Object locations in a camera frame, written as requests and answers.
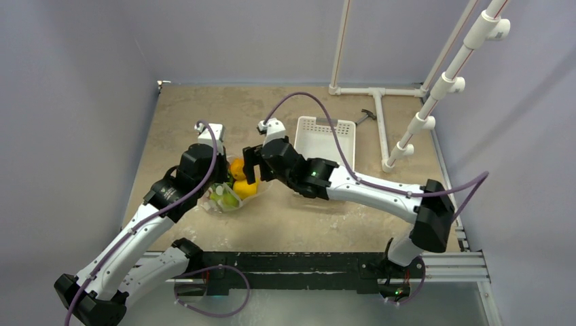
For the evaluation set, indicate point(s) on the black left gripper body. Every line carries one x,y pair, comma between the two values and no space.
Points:
221,174

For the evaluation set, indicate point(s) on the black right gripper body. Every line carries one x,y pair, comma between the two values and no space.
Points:
252,163

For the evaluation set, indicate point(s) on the small orange pepper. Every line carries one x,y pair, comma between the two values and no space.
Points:
236,169

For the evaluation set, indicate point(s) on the yellow bell pepper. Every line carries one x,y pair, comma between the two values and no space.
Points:
245,190

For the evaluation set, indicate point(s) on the white plastic basket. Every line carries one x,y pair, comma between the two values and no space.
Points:
314,139

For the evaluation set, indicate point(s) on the clear zip top bag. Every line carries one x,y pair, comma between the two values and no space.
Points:
209,206

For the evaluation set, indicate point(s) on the green lime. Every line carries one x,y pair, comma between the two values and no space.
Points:
223,197

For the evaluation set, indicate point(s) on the green ridged squash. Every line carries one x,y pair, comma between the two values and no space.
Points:
230,180

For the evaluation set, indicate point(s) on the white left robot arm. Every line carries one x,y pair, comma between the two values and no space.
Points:
101,293

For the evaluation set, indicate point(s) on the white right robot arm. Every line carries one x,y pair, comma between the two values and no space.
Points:
426,207

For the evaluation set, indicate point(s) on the black hammer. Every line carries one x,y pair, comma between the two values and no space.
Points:
367,115

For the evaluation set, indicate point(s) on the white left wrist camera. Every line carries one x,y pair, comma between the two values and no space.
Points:
210,134

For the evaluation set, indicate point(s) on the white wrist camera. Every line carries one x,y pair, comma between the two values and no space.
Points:
271,129
210,134

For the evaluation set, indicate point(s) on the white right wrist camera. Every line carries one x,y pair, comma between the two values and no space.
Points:
271,129

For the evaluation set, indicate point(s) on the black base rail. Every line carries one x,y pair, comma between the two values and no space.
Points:
364,273

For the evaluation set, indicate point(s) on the white pvc pipe frame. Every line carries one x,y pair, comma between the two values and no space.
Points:
488,26

